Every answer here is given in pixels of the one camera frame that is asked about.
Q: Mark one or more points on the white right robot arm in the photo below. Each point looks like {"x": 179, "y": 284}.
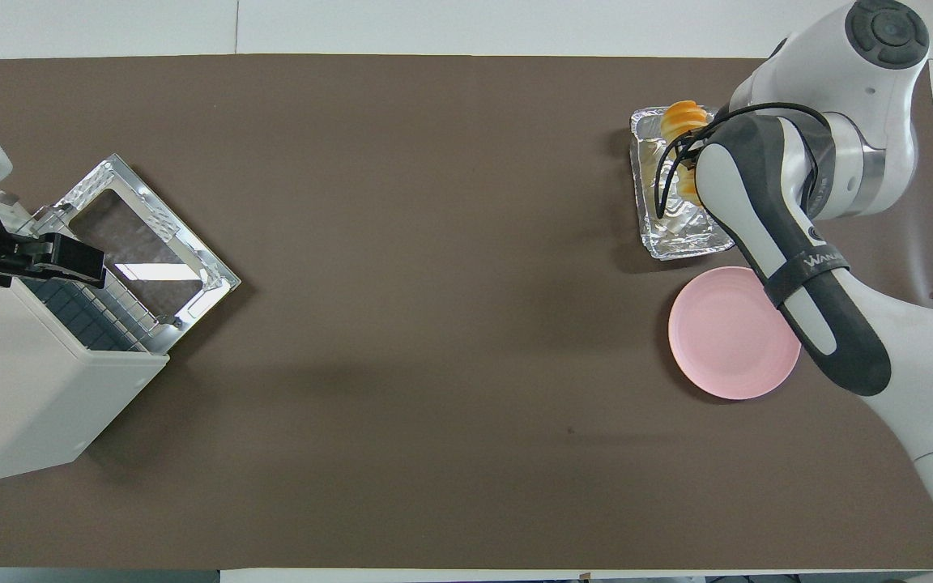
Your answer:
{"x": 839, "y": 243}

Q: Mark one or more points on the pink round plate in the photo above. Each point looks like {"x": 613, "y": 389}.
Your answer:
{"x": 717, "y": 340}

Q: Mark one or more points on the glass oven door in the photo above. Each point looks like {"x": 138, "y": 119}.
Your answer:
{"x": 199, "y": 267}

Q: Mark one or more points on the metal oven rack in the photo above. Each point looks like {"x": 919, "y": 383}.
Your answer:
{"x": 86, "y": 316}

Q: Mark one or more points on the beige toaster oven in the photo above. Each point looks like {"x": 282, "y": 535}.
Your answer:
{"x": 21, "y": 389}

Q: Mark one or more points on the silver foil tray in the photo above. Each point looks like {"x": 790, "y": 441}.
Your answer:
{"x": 677, "y": 235}

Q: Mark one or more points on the brown table mat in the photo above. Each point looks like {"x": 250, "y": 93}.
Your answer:
{"x": 434, "y": 324}

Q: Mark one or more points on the yellow sliced food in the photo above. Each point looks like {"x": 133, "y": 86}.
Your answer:
{"x": 685, "y": 117}

